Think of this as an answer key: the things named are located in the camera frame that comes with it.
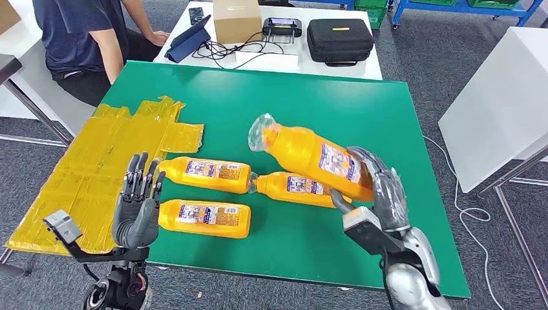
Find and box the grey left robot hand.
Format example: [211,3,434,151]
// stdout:
[112,152,167,250]

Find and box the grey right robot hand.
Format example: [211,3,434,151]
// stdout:
[330,146,411,234]

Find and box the person's left hand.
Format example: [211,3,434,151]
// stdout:
[147,30,171,47]

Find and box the orange detergent bottle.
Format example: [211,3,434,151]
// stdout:
[156,156,253,195]
[249,172,353,210]
[157,199,253,240]
[247,112,375,203]

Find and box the tablet in blue case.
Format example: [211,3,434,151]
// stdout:
[164,15,213,64]

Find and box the yellow taped cardboard sheet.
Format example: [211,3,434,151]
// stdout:
[5,96,206,256]

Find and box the brown cardboard box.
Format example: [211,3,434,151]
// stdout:
[213,0,263,45]

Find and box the person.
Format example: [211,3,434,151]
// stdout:
[32,0,172,108]

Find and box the flat white box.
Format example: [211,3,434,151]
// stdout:
[234,50,300,74]

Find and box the black controller with screen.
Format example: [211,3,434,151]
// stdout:
[262,17,303,45]

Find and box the white side table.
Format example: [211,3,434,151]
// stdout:
[0,21,97,138]

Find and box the white desk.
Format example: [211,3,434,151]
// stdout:
[153,2,384,81]

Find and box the white table with metal legs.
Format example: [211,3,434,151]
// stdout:
[438,26,548,300]

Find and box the brown cardboard panel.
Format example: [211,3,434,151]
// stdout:
[0,0,21,35]

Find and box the black carrying case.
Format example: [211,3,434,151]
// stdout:
[306,18,375,67]

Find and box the green plastic crate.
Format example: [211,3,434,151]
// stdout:
[469,0,521,10]
[354,0,390,30]

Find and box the blue metal rack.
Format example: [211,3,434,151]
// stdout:
[392,0,543,28]

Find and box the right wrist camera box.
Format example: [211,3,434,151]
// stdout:
[342,206,405,256]

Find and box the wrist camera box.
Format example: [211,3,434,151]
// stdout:
[43,209,84,247]
[342,206,405,256]

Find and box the black cable bundle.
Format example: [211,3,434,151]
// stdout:
[191,32,286,70]

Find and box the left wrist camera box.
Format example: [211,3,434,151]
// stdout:
[43,209,84,247]

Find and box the white floor cable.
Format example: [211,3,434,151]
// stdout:
[423,136,511,310]

